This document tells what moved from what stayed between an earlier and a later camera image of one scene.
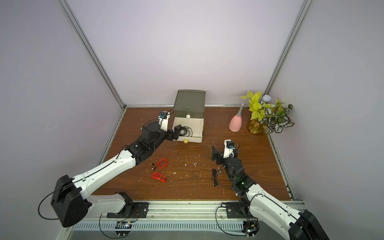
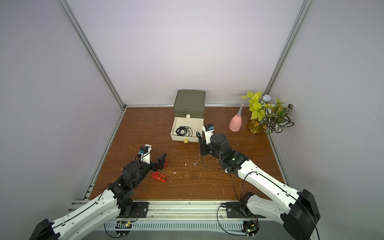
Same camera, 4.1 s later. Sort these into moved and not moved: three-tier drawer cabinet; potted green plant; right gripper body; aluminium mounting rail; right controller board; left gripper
Moved: right gripper body; left gripper
Not moved: three-tier drawer cabinet; right controller board; aluminium mounting rail; potted green plant
